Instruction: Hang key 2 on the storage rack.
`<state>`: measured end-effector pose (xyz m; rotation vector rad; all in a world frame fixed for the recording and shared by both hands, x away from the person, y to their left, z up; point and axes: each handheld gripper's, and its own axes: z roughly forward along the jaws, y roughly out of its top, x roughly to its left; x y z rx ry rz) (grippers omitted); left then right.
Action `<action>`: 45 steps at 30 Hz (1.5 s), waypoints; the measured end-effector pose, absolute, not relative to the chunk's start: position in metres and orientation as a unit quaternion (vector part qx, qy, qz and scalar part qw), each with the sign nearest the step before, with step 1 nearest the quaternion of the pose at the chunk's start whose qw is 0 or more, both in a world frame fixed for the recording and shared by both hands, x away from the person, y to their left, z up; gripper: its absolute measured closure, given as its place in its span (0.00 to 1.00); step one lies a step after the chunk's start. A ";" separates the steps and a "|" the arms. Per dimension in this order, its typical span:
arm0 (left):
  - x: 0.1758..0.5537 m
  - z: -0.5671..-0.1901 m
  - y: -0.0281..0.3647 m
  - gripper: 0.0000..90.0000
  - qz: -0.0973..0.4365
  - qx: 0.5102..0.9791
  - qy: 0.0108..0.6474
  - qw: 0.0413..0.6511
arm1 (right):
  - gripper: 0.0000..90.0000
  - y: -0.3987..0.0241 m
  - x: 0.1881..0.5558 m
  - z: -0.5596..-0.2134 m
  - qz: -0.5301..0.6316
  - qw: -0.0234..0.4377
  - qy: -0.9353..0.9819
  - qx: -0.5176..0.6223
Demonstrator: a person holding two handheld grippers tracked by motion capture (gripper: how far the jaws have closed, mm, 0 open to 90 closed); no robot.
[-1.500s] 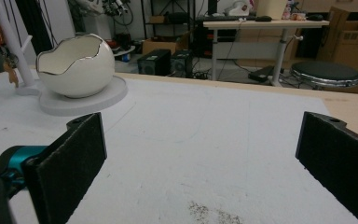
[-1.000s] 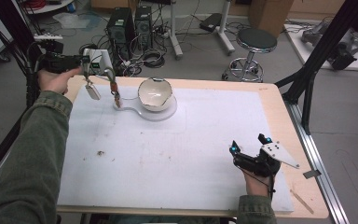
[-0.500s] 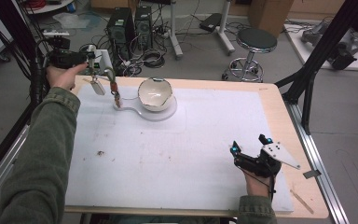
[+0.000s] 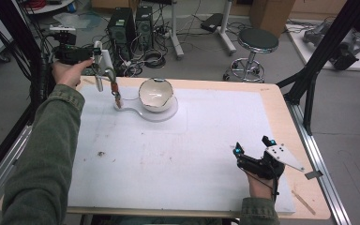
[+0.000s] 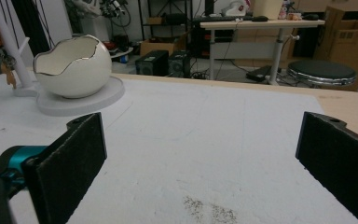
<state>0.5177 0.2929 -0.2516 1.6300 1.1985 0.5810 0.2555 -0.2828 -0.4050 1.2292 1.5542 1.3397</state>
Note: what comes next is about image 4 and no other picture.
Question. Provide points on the white ceramic bowl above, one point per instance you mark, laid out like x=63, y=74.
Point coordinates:
x=155, y=95

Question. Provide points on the white table leg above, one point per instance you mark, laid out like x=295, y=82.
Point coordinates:
x=175, y=34
x=226, y=31

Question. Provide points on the person's left hand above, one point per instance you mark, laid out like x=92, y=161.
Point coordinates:
x=68, y=74

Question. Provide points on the clear plastic sheet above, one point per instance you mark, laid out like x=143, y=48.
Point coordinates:
x=75, y=19

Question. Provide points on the white foam mat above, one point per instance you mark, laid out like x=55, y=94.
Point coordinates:
x=206, y=150

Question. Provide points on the white key hook stand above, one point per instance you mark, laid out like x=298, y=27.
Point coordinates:
x=156, y=116

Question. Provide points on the wooden stick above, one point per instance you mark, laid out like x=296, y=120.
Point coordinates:
x=303, y=203

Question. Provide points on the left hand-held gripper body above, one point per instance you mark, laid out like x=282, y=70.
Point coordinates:
x=70, y=53

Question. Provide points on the black metal frame strut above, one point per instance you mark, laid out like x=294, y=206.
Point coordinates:
x=322, y=53

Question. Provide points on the black round chrome stool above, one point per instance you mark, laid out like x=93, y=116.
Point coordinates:
x=258, y=40

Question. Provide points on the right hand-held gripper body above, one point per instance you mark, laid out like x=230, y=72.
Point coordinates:
x=258, y=167

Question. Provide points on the person's right hand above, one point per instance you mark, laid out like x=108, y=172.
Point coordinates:
x=259, y=189

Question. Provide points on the grey machine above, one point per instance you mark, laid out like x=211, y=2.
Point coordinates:
x=345, y=47

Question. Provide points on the grey metal bracket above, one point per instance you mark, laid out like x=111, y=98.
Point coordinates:
x=313, y=174

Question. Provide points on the brown cardboard box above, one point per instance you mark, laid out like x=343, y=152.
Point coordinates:
x=270, y=15

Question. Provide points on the black flat box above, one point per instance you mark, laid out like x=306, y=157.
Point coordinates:
x=212, y=22

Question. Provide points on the large black computer tower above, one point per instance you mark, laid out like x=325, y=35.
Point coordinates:
x=121, y=28

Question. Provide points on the small black computer tower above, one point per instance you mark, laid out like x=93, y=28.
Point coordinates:
x=144, y=26

